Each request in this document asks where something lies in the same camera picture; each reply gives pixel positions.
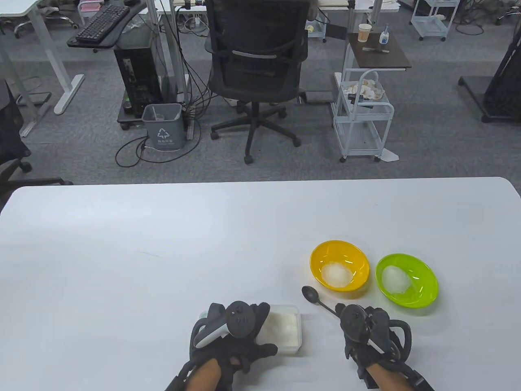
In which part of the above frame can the crumpled white cloth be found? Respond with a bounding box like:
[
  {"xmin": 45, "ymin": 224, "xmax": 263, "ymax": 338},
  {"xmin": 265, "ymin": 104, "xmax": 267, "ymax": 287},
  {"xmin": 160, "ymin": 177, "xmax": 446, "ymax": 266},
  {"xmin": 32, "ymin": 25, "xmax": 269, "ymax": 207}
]
[{"xmin": 340, "ymin": 79, "xmax": 385, "ymax": 100}]

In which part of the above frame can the green plastic bowl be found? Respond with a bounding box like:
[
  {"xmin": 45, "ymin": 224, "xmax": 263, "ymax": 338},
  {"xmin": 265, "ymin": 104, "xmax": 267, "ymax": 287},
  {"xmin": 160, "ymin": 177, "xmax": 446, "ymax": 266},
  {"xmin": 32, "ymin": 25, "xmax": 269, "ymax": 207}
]
[{"xmin": 375, "ymin": 253, "xmax": 439, "ymax": 309}]

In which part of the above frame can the grey trash bin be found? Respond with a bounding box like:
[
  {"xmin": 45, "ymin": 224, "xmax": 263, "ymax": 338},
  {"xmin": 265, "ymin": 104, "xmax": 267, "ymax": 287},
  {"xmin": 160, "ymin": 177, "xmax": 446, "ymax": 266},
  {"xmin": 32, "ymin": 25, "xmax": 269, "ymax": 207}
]
[{"xmin": 141, "ymin": 103, "xmax": 186, "ymax": 152}]

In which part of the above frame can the black keyboard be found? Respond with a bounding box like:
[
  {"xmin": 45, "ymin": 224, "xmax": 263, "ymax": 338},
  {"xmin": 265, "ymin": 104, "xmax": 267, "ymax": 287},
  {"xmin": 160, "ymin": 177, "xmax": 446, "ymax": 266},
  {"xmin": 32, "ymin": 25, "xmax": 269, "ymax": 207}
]
[{"xmin": 75, "ymin": 4, "xmax": 131, "ymax": 43}]

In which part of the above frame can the white standing desk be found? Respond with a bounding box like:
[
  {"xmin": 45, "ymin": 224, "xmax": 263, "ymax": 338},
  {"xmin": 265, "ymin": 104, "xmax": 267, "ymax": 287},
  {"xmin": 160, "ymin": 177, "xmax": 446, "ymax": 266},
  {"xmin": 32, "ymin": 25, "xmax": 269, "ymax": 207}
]
[{"xmin": 0, "ymin": 0, "xmax": 85, "ymax": 137}]

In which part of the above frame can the black long-handled spoon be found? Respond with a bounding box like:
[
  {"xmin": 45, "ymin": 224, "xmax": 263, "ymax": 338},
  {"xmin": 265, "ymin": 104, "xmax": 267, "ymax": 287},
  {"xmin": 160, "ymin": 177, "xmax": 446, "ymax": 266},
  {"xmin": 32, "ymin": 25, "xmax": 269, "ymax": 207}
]
[{"xmin": 302, "ymin": 286, "xmax": 339, "ymax": 317}]

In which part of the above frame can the black computer tower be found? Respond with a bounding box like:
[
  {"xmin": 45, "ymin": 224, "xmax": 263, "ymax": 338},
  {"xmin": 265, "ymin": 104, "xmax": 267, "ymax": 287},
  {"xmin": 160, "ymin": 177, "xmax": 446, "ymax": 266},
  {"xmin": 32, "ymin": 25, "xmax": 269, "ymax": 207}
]
[{"xmin": 114, "ymin": 44, "xmax": 163, "ymax": 119}]

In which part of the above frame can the white utility cart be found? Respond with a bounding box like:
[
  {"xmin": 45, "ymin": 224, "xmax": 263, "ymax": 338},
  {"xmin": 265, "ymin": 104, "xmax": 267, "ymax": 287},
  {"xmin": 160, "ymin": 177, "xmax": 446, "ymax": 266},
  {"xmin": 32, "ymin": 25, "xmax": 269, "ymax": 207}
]
[{"xmin": 410, "ymin": 0, "xmax": 452, "ymax": 41}]

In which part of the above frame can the black mesh office chair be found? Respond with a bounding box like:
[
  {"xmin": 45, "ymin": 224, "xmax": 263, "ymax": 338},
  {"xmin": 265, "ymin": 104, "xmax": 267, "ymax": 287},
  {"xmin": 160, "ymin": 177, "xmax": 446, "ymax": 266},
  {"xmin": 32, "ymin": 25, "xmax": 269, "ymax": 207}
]
[{"xmin": 204, "ymin": 0, "xmax": 310, "ymax": 165}]

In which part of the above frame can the black hand tracker controller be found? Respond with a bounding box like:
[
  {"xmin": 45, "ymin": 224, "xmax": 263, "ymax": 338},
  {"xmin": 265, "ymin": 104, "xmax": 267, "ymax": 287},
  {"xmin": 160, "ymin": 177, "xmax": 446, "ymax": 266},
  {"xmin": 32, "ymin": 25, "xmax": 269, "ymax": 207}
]
[
  {"xmin": 340, "ymin": 305, "xmax": 412, "ymax": 361},
  {"xmin": 190, "ymin": 301, "xmax": 254, "ymax": 351}
]

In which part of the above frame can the black keyboard tray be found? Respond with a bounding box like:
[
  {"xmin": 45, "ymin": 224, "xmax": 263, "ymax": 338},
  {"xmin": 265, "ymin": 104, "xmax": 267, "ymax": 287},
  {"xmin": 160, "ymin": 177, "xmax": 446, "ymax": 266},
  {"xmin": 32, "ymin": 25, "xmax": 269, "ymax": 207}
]
[{"xmin": 67, "ymin": 2, "xmax": 149, "ymax": 53}]

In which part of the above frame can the clear plastic sugar container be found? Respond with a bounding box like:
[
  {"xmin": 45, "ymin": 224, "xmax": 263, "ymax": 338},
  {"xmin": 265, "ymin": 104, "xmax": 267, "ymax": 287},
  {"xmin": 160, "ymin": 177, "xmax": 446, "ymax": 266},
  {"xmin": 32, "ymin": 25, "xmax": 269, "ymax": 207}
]
[{"xmin": 256, "ymin": 304, "xmax": 302, "ymax": 355}]

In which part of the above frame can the orange plastic bowl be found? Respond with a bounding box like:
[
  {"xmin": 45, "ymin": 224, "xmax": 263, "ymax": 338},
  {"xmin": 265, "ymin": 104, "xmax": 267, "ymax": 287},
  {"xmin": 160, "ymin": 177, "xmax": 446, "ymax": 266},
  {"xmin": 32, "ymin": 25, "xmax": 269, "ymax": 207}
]
[{"xmin": 310, "ymin": 240, "xmax": 370, "ymax": 292}]

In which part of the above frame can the person's right hand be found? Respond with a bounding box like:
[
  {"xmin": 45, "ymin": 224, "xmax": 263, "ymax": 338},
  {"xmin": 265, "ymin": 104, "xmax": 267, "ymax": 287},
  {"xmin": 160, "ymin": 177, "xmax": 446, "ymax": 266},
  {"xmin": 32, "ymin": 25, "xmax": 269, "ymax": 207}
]
[{"xmin": 335, "ymin": 303, "xmax": 412, "ymax": 381}]

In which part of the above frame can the black flat base plate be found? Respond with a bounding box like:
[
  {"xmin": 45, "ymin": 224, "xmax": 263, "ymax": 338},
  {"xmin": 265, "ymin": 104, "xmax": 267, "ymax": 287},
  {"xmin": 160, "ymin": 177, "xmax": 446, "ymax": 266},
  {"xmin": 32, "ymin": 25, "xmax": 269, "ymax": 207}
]
[{"xmin": 303, "ymin": 90, "xmax": 336, "ymax": 104}]

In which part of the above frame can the small white cart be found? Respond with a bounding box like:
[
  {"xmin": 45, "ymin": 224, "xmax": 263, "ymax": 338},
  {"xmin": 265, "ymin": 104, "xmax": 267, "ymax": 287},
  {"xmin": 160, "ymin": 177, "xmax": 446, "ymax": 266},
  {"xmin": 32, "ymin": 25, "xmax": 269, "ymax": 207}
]
[{"xmin": 305, "ymin": 12, "xmax": 328, "ymax": 43}]

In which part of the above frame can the person's right forearm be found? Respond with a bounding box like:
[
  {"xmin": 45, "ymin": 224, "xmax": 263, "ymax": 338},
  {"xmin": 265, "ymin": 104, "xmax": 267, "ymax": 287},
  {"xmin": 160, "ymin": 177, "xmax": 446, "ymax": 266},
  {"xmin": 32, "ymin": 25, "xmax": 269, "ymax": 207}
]
[{"xmin": 364, "ymin": 360, "xmax": 434, "ymax": 391}]

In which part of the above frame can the white wire rolling cart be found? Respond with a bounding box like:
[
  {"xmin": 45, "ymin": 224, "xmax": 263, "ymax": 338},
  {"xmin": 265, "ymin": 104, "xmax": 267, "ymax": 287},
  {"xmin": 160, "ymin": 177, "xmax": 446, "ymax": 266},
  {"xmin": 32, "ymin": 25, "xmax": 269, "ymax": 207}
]
[{"xmin": 332, "ymin": 68, "xmax": 395, "ymax": 163}]

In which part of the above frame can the person's left hand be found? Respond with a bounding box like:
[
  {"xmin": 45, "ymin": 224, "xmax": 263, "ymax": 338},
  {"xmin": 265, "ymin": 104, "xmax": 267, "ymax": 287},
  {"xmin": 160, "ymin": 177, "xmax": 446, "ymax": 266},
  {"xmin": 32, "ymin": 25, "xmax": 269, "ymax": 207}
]
[{"xmin": 189, "ymin": 301, "xmax": 278, "ymax": 389}]

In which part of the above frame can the dark brown side table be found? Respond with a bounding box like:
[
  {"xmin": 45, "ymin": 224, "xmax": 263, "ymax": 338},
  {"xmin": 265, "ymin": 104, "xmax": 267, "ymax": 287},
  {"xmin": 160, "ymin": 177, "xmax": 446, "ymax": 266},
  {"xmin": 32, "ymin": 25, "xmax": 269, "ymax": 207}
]
[{"xmin": 345, "ymin": 33, "xmax": 412, "ymax": 70}]

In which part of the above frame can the person's left forearm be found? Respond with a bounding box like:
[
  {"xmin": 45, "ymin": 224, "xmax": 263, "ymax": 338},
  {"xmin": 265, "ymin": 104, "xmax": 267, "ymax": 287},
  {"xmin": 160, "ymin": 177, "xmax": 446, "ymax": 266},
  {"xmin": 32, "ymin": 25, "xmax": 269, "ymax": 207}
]
[{"xmin": 165, "ymin": 356, "xmax": 222, "ymax": 391}]

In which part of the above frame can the black floor stand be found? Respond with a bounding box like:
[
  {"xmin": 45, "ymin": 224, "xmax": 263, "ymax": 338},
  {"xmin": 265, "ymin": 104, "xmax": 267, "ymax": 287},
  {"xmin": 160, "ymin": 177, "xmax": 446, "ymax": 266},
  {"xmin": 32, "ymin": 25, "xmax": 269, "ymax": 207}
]
[{"xmin": 458, "ymin": 24, "xmax": 521, "ymax": 123}]

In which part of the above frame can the white desk leg frame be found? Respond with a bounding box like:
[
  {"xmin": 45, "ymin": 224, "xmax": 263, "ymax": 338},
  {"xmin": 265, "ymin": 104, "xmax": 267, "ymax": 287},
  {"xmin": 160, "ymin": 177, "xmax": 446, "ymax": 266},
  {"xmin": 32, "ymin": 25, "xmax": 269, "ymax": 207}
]
[{"xmin": 144, "ymin": 0, "xmax": 194, "ymax": 141}]

